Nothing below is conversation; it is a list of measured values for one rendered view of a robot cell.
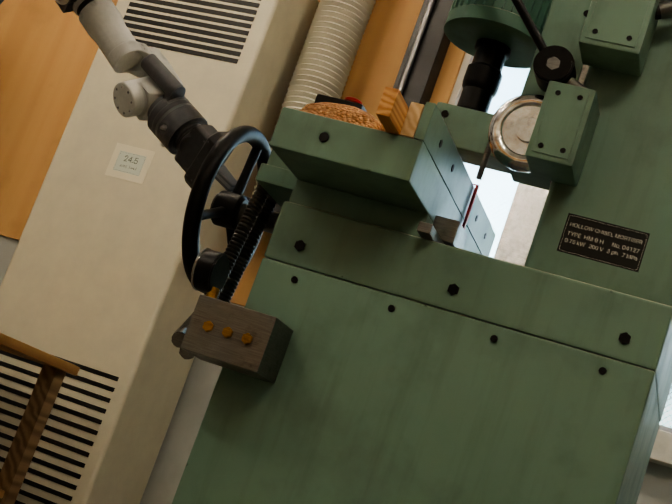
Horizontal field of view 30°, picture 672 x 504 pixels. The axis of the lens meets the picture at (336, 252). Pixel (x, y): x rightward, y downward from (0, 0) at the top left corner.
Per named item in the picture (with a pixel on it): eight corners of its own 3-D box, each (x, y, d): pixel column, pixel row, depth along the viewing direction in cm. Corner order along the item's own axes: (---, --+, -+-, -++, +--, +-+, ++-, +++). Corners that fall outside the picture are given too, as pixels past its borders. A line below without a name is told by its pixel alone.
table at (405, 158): (320, 250, 232) (331, 220, 233) (476, 295, 222) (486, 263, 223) (206, 128, 176) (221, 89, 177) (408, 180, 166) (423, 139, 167)
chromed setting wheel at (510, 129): (478, 164, 189) (503, 90, 191) (557, 184, 185) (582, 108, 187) (475, 157, 186) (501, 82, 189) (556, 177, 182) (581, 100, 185)
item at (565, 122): (531, 176, 186) (555, 103, 189) (576, 187, 184) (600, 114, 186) (523, 153, 178) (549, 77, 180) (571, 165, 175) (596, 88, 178)
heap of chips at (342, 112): (306, 132, 183) (315, 109, 184) (395, 155, 178) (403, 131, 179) (289, 109, 175) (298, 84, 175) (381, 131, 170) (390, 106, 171)
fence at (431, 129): (478, 261, 223) (488, 232, 225) (487, 263, 223) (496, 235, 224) (413, 137, 168) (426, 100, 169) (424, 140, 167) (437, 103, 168)
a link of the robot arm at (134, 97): (142, 147, 227) (107, 106, 231) (188, 135, 234) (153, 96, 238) (158, 99, 220) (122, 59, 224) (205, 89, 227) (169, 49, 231)
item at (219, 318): (198, 358, 180) (217, 306, 181) (274, 384, 176) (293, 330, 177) (176, 346, 172) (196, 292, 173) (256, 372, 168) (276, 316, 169)
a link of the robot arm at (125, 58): (139, 121, 231) (102, 66, 234) (177, 112, 236) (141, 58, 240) (151, 99, 226) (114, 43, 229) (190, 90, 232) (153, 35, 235)
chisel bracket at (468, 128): (428, 163, 207) (444, 116, 209) (509, 183, 202) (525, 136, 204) (420, 147, 200) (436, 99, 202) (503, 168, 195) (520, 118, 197)
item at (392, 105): (458, 256, 225) (464, 235, 226) (468, 259, 225) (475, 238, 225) (375, 113, 164) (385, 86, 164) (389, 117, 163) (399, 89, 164)
